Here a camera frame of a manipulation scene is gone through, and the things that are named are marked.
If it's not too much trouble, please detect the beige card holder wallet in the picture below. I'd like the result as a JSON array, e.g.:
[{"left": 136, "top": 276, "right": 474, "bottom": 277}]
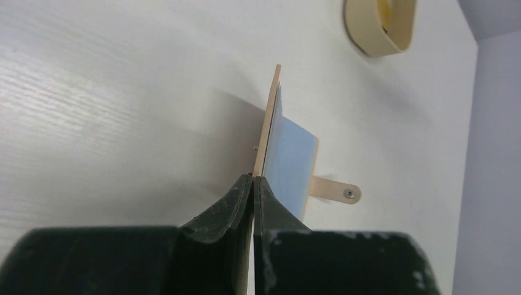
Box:
[{"left": 253, "top": 65, "right": 362, "bottom": 219}]

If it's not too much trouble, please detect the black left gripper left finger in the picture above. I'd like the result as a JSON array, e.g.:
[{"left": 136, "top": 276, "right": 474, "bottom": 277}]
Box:
[{"left": 1, "top": 174, "right": 253, "bottom": 294}]

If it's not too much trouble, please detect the yellow card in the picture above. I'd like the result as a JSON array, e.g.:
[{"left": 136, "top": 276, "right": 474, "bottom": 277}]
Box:
[{"left": 377, "top": 0, "right": 392, "bottom": 26}]

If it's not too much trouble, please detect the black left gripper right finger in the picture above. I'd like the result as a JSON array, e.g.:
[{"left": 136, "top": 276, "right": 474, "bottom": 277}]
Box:
[{"left": 253, "top": 176, "right": 440, "bottom": 294}]

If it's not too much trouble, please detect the beige oval tray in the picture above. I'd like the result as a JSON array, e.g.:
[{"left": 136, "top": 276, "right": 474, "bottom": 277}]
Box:
[{"left": 343, "top": 0, "right": 417, "bottom": 58}]

